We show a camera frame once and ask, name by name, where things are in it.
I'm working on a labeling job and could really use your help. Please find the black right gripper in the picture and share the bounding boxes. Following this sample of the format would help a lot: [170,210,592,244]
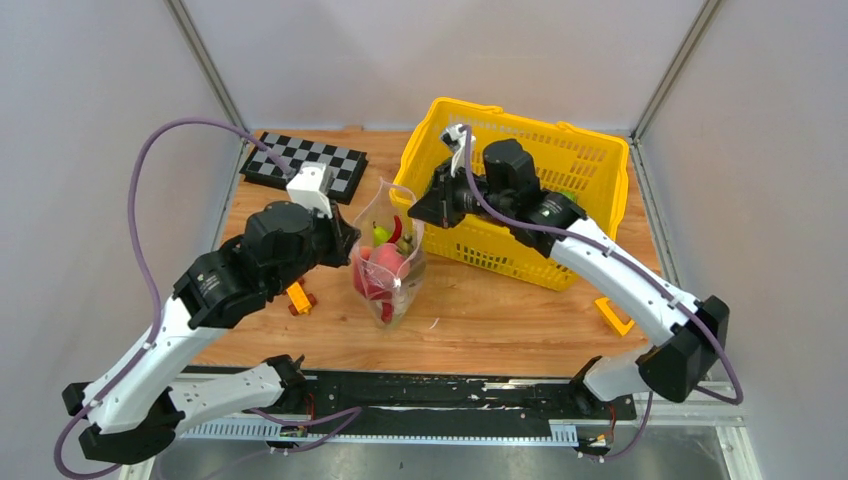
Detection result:
[409,160,513,229]

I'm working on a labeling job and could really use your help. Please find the red toy chili pepper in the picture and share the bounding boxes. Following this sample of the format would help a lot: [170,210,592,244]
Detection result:
[387,215,404,244]

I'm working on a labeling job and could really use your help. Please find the green toy pear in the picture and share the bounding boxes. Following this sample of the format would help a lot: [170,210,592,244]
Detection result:
[372,225,392,248]

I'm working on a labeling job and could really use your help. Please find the clear zip top bag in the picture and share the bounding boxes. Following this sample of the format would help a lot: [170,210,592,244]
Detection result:
[351,179,427,329]

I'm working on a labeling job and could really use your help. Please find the yellow plastic basket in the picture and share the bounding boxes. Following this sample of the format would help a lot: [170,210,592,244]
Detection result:
[390,97,629,291]

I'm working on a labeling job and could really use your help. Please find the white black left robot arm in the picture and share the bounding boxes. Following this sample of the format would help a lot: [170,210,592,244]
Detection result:
[62,201,360,465]

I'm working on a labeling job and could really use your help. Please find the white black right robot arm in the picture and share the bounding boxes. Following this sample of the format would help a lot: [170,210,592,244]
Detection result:
[409,130,729,418]

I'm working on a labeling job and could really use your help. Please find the yellow red toy block car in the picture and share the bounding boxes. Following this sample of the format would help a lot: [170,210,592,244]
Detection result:
[285,277,318,316]

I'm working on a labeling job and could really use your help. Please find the black white checkerboard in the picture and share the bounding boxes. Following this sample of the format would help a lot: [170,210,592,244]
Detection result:
[239,131,368,204]

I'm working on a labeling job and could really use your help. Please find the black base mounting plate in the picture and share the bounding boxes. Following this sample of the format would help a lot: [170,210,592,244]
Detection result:
[264,370,637,439]

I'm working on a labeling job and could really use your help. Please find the yellow triangular plastic piece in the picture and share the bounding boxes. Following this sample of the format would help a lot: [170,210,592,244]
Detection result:
[594,297,635,337]

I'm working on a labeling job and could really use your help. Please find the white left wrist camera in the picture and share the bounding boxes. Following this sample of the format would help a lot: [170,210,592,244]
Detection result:
[286,162,333,218]

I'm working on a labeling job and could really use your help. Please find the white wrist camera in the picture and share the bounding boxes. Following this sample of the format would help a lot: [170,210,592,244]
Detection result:
[440,123,476,177]
[286,162,333,218]

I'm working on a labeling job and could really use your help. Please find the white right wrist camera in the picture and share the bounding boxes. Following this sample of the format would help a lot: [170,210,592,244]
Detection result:
[440,123,476,177]

